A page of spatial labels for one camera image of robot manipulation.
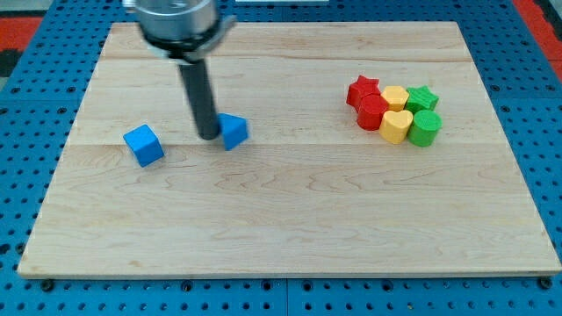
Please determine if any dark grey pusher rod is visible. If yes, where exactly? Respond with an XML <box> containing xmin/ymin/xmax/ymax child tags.
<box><xmin>178</xmin><ymin>60</ymin><xmax>220</xmax><ymax>140</ymax></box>

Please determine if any blue triangular prism block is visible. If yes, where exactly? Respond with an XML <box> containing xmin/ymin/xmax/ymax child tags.
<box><xmin>218</xmin><ymin>113</ymin><xmax>249</xmax><ymax>151</ymax></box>

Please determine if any blue cube block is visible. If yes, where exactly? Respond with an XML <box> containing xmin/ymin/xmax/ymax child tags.
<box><xmin>123</xmin><ymin>125</ymin><xmax>164</xmax><ymax>168</ymax></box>

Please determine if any red star block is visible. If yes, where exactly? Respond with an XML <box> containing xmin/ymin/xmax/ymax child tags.
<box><xmin>346</xmin><ymin>75</ymin><xmax>381</xmax><ymax>111</ymax></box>

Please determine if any red cylinder block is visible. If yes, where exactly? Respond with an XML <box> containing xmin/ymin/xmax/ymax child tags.
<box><xmin>357</xmin><ymin>94</ymin><xmax>388</xmax><ymax>131</ymax></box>

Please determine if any light wooden board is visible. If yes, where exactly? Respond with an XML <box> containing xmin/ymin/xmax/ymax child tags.
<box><xmin>18</xmin><ymin>22</ymin><xmax>561</xmax><ymax>280</ymax></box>

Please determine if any yellow hexagon block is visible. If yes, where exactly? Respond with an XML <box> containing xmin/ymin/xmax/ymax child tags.
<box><xmin>381</xmin><ymin>86</ymin><xmax>409</xmax><ymax>111</ymax></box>

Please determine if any yellow heart block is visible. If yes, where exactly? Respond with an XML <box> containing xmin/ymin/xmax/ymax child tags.
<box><xmin>378</xmin><ymin>110</ymin><xmax>414</xmax><ymax>144</ymax></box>

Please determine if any green star block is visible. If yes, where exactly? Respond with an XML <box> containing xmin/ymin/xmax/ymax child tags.
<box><xmin>404</xmin><ymin>86</ymin><xmax>439</xmax><ymax>114</ymax></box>

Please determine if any green cylinder block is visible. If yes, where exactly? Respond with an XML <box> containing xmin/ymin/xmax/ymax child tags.
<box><xmin>407</xmin><ymin>110</ymin><xmax>443</xmax><ymax>147</ymax></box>

